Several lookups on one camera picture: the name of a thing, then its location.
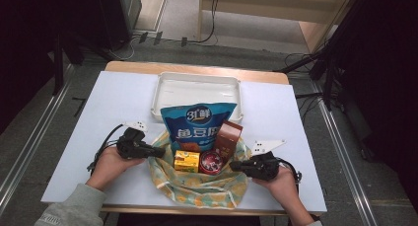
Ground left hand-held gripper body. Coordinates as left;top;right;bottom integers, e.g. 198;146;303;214
116;120;149;161

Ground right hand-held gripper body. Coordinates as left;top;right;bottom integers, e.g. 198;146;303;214
245;139;286;182

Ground brown carton box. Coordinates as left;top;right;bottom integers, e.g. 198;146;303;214
214;120;244;165

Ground yellow drink carton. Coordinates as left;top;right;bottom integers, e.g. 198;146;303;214
173;150;201;174

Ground blue snack packet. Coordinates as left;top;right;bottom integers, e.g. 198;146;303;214
160;102;239;154

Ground lemon print cloth bag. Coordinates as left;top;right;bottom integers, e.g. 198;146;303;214
147;130;252;210

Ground white plastic tray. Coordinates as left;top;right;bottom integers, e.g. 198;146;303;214
150;71;244;124

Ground person's right hand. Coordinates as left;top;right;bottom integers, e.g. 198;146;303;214
252;168;299;205

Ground person's left hand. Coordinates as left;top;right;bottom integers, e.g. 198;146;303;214
86;146;146;191

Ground red round tin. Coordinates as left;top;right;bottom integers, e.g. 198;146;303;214
198;150;225;176

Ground white table mat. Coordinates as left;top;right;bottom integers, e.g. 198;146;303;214
40;70;328;214

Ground person's dark trousers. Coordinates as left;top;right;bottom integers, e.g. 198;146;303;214
114;213;260;226

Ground wooden table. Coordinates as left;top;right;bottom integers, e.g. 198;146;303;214
98;60;290;217

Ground black metal stand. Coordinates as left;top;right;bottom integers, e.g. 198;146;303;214
52;32;87;96

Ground black tripod stand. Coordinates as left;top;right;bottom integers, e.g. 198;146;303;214
275;0;363;111

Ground dark cabinet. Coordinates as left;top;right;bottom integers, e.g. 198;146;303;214
95;0;143;51

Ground light wooden shelf unit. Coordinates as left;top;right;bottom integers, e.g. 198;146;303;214
196;0;358;54

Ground left hand-held gripper black cable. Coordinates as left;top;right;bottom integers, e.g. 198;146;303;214
87;123;127;172

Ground black floor cables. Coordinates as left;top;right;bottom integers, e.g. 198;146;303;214
284;52;329;121

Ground metal floor rail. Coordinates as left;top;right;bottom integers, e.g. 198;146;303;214
310;79;379;226
0;62;75;217

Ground white floor cable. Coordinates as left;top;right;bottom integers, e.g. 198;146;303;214
107;38;136;61

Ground hanging black cable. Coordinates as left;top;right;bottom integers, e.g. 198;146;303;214
193;0;221;44

